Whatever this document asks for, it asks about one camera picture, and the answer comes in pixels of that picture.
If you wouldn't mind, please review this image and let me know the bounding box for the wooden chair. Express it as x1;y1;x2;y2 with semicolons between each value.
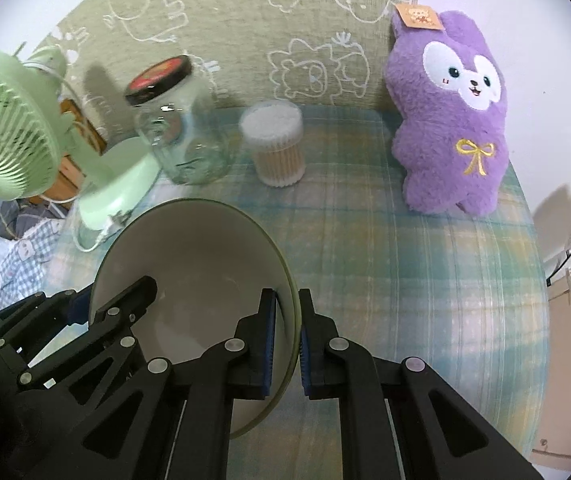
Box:
41;98;106;209

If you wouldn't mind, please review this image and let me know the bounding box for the green cartoon wall mat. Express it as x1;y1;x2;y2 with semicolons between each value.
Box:
46;0;422;143

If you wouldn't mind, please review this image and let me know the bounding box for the purple plush bunny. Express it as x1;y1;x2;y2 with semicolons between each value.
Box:
384;6;509;217

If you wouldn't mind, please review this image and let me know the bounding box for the cotton swab container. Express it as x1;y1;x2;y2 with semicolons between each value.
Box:
238;101;306;188

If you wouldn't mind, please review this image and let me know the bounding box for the blue checkered bedding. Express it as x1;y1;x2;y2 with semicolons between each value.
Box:
0;200;67;310

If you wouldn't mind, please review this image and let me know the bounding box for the glass jar with black lid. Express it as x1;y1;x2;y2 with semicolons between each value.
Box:
125;54;231;185

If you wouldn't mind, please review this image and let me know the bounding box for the beige wooden door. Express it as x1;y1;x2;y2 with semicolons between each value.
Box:
532;278;571;470

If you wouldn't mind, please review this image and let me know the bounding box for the green plaid tablecloth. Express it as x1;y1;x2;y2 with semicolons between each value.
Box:
44;104;551;480

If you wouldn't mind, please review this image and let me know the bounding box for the large white patterned bowl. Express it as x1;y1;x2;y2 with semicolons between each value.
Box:
89;198;301;438

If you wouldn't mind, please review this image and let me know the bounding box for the green desk fan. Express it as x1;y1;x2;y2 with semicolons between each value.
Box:
0;47;159;244

